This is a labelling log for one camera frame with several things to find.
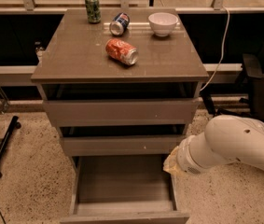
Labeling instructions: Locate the grey bottom drawer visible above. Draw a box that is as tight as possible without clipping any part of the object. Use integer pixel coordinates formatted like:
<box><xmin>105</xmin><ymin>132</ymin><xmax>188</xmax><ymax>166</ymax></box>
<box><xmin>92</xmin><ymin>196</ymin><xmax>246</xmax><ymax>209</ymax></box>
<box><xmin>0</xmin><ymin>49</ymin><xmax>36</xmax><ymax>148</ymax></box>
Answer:
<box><xmin>61</xmin><ymin>155</ymin><xmax>189</xmax><ymax>224</ymax></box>

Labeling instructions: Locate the grey drawer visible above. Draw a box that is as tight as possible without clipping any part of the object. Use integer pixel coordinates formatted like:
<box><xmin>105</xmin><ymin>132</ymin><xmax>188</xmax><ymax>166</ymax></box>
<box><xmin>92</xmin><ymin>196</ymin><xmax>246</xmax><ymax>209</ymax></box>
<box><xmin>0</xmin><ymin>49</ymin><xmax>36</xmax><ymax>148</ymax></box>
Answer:
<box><xmin>61</xmin><ymin>155</ymin><xmax>189</xmax><ymax>224</ymax></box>
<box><xmin>42</xmin><ymin>94</ymin><xmax>198</xmax><ymax>127</ymax></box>
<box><xmin>60</xmin><ymin>124</ymin><xmax>185</xmax><ymax>157</ymax></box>

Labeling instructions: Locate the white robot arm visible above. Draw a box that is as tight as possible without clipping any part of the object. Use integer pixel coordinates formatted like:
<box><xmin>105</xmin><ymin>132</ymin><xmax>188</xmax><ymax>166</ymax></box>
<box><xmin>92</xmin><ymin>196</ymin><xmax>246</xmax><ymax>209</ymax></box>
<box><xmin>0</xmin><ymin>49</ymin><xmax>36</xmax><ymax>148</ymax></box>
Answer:
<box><xmin>163</xmin><ymin>115</ymin><xmax>264</xmax><ymax>175</ymax></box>

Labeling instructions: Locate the grey top drawer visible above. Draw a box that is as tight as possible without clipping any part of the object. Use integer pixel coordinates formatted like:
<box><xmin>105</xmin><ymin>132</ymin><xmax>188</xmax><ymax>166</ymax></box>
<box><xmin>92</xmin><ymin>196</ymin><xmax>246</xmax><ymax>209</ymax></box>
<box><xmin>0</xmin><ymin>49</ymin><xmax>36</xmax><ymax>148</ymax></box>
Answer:
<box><xmin>42</xmin><ymin>94</ymin><xmax>198</xmax><ymax>127</ymax></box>

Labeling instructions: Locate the grey drawer cabinet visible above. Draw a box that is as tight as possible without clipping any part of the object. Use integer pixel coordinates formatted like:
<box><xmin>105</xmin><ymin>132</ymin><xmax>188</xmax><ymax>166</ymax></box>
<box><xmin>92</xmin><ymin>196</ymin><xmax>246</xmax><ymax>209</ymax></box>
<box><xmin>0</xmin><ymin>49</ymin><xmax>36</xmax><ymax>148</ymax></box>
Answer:
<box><xmin>30</xmin><ymin>7</ymin><xmax>210</xmax><ymax>173</ymax></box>

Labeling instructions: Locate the grey middle drawer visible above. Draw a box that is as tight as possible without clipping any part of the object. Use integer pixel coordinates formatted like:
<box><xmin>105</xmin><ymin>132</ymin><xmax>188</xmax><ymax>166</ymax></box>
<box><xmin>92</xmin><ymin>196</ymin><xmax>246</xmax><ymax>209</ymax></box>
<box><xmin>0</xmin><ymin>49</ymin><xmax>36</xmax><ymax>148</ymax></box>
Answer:
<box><xmin>60</xmin><ymin>124</ymin><xmax>185</xmax><ymax>157</ymax></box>

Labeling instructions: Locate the orange soda can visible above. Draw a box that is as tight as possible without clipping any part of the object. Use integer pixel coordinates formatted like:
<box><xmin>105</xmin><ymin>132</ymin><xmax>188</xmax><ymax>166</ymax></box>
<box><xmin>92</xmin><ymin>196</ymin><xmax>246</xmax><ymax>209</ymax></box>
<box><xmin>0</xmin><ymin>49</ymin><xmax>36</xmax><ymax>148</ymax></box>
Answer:
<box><xmin>105</xmin><ymin>38</ymin><xmax>139</xmax><ymax>65</ymax></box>

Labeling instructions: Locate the white bowl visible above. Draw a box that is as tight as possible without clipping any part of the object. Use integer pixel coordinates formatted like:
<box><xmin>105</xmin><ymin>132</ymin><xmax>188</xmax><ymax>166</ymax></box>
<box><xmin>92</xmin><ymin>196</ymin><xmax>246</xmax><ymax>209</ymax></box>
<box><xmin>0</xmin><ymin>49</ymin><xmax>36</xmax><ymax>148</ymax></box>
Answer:
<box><xmin>148</xmin><ymin>12</ymin><xmax>178</xmax><ymax>36</ymax></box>

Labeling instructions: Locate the blue pepsi can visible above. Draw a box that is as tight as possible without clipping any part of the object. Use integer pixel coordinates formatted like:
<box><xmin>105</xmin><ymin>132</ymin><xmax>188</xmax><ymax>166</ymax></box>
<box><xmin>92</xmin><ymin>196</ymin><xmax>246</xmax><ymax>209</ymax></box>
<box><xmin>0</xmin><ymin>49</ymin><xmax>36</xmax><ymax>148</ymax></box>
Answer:
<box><xmin>109</xmin><ymin>12</ymin><xmax>130</xmax><ymax>36</ymax></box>

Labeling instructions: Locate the green soda can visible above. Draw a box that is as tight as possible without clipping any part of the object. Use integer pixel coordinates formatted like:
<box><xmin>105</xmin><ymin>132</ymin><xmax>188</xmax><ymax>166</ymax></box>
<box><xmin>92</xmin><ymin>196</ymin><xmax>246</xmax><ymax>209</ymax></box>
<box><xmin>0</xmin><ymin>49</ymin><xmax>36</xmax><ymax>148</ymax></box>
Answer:
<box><xmin>85</xmin><ymin>0</ymin><xmax>101</xmax><ymax>23</ymax></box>

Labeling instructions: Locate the black wheeled stand leg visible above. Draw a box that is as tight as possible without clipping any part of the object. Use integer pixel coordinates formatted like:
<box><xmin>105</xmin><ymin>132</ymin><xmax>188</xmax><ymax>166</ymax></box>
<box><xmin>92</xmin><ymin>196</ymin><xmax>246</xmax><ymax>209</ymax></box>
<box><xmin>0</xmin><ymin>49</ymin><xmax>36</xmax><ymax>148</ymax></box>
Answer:
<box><xmin>0</xmin><ymin>116</ymin><xmax>21</xmax><ymax>178</ymax></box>

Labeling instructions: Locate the white cable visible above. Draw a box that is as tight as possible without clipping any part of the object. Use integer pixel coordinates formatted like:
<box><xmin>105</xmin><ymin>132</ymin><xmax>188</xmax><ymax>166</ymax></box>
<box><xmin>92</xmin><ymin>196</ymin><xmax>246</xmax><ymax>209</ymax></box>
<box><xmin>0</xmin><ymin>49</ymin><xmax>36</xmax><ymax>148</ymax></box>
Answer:
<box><xmin>199</xmin><ymin>7</ymin><xmax>231</xmax><ymax>92</ymax></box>

